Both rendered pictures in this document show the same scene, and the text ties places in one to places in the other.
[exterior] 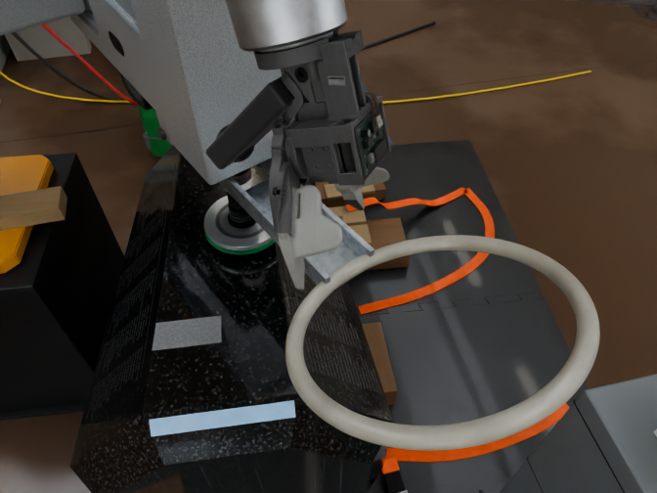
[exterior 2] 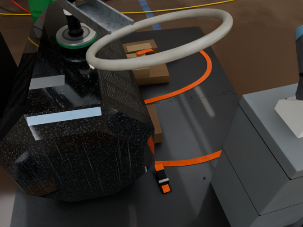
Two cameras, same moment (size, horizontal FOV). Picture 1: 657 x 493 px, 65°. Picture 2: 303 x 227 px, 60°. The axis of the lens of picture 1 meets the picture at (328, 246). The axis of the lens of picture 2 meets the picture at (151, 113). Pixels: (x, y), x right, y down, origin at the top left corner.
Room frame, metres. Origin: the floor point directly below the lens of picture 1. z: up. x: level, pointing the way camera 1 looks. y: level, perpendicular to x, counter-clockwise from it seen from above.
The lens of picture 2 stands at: (-0.30, -0.11, 1.67)
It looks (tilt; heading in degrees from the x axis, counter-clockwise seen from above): 49 degrees down; 357
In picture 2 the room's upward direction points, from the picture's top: straight up
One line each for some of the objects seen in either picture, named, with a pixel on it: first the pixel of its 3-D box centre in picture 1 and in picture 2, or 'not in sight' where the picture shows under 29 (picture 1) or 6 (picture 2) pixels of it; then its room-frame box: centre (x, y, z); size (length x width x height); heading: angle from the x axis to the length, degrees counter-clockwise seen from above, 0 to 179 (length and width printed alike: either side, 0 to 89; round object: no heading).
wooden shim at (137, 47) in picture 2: (349, 188); (139, 47); (1.96, -0.11, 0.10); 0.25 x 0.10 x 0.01; 102
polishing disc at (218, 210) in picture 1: (243, 219); (76, 34); (0.99, 0.23, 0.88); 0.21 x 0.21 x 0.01
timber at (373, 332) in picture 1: (372, 364); (150, 123); (0.98, -0.17, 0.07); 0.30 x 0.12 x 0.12; 8
